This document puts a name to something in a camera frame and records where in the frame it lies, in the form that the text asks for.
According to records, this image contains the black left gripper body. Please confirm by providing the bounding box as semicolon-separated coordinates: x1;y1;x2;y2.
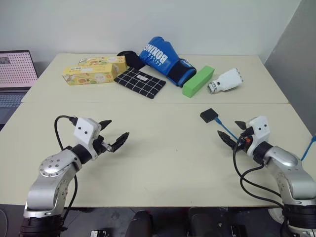
93;134;114;156

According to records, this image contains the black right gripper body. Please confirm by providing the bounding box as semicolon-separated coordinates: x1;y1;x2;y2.
237;126;255;152

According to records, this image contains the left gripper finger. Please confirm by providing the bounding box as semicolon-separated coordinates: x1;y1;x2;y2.
110;131;130;154
98;119;113;132

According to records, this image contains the small black square adapter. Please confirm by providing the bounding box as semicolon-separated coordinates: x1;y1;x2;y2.
199;107;220;124

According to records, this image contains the white robotic hand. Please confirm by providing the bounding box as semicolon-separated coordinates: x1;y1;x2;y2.
207;68;245;95

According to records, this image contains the yellow printed carton box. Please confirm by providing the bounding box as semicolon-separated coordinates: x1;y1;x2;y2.
78;55;128;73
61;64;121;86

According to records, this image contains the black white checked pouch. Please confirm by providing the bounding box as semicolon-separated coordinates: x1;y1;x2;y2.
113;66;167;100

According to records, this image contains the green foam block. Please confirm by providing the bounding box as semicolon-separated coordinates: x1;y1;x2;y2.
182;65;215;99

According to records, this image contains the black round fabric object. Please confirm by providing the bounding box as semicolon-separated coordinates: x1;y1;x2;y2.
116;49;146;70

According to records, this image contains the blue boxing glove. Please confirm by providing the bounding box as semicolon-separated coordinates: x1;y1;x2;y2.
138;36;198;88

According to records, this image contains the grey laptop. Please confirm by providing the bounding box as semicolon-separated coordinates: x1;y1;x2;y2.
0;49;40;132

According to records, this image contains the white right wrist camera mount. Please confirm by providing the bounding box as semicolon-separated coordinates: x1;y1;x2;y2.
245;115;271;157

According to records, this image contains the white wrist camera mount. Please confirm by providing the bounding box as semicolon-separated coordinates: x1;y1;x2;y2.
73;117;102;162
245;115;271;157

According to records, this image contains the blue cable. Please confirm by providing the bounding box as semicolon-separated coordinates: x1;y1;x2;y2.
213;117;316;162

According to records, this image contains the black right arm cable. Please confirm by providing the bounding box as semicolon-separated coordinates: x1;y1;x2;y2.
233;137;286;208

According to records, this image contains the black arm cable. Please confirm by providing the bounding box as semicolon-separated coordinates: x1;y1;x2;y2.
54;115;79;223
233;137;286;208

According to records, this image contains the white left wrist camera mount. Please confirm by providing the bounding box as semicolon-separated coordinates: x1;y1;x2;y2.
73;117;102;162

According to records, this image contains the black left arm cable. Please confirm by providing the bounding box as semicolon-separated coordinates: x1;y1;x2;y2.
54;115;79;223

